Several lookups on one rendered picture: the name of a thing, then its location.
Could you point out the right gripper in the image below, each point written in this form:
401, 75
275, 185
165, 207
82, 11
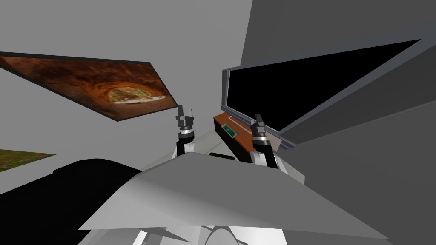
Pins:
258, 129

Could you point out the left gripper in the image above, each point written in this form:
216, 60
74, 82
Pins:
185, 121

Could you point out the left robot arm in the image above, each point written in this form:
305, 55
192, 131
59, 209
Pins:
185, 140

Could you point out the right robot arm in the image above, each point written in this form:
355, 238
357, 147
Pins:
264, 153

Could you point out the grey-framed dark window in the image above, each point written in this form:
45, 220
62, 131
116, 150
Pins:
306, 88

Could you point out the orange-brown cave picture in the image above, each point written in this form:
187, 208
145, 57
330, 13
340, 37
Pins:
98, 86

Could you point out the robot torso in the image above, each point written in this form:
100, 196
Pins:
218, 200

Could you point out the black sofa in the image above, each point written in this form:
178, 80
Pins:
51, 200

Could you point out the green picture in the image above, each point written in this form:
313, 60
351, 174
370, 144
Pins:
17, 158

